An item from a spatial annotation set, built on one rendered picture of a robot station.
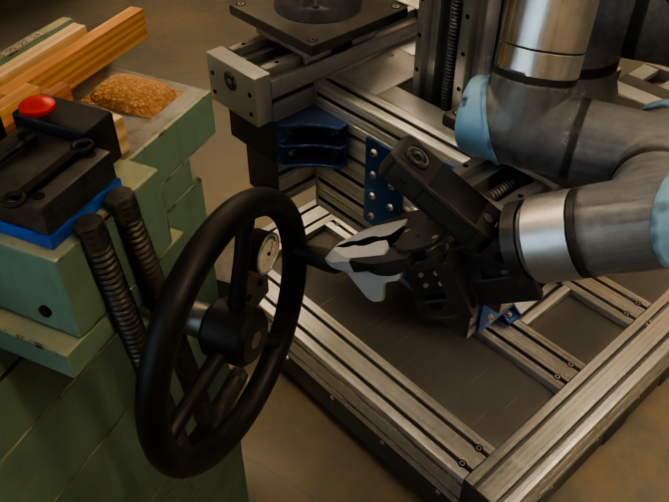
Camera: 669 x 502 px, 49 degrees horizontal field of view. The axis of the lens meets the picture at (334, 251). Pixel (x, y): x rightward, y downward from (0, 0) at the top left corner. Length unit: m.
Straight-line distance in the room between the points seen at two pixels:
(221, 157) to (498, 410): 1.34
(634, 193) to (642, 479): 1.16
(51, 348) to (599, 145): 0.49
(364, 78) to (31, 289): 0.80
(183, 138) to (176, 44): 2.28
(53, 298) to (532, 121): 0.43
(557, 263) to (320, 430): 1.09
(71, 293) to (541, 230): 0.38
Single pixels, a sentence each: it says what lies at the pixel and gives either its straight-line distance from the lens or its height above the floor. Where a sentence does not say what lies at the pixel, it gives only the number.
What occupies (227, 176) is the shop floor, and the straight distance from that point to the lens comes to 2.33.
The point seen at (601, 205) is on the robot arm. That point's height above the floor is 1.00.
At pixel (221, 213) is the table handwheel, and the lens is 0.63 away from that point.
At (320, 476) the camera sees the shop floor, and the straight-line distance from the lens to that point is 1.57.
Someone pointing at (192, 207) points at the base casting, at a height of 0.77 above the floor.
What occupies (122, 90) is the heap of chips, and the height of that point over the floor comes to 0.92.
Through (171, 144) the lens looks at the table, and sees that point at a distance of 0.87.
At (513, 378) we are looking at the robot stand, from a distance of 1.49.
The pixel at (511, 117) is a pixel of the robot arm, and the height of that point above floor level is 1.00.
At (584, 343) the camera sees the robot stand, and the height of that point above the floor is 0.21.
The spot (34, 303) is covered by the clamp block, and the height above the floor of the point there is 0.90.
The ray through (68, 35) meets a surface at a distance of 0.98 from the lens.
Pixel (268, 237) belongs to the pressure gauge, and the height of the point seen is 0.69.
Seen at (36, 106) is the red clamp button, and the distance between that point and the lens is 0.68.
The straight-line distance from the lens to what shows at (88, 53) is 0.98.
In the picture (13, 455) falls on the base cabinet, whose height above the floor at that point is 0.70.
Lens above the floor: 1.34
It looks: 41 degrees down
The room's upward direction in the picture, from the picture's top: straight up
